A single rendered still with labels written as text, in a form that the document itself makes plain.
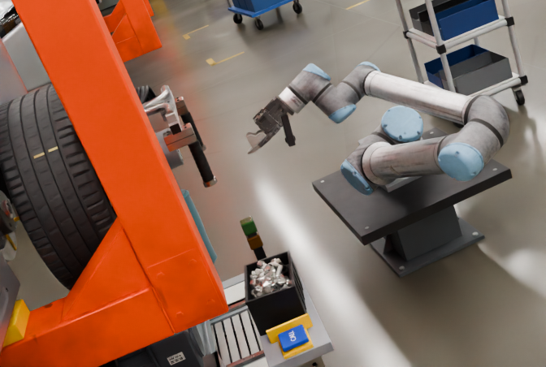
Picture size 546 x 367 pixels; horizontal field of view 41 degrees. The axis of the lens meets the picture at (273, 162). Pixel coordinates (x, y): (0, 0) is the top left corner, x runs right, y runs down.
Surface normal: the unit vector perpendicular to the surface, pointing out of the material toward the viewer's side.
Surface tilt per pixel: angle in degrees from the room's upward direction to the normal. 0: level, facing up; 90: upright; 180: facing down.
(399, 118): 42
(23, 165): 53
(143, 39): 90
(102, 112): 90
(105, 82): 90
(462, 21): 90
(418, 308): 0
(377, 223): 0
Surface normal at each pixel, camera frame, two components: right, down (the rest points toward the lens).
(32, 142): -0.11, -0.41
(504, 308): -0.33, -0.87
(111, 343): 0.18, 0.32
